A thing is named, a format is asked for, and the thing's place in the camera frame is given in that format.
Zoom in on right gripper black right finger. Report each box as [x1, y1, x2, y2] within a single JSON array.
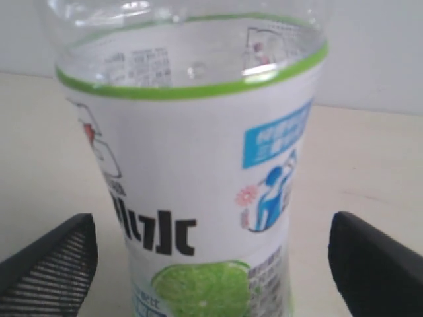
[[328, 211, 422, 316]]

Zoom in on clear plastic drink bottle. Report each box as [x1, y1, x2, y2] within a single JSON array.
[[35, 1, 328, 316]]

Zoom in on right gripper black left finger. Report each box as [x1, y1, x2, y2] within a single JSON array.
[[1, 213, 98, 316]]

